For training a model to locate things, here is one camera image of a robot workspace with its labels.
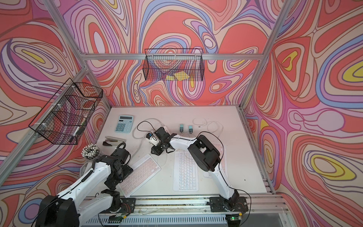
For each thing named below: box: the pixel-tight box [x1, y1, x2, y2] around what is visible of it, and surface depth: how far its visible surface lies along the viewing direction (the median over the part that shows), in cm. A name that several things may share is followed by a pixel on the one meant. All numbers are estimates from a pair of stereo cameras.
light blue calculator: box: [114, 114, 134, 134], surface depth 107 cm
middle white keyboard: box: [172, 150, 199, 192], surface depth 85 cm
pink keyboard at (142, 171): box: [118, 153, 162, 198], surface depth 86 cm
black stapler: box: [102, 135, 127, 147], surface depth 98 cm
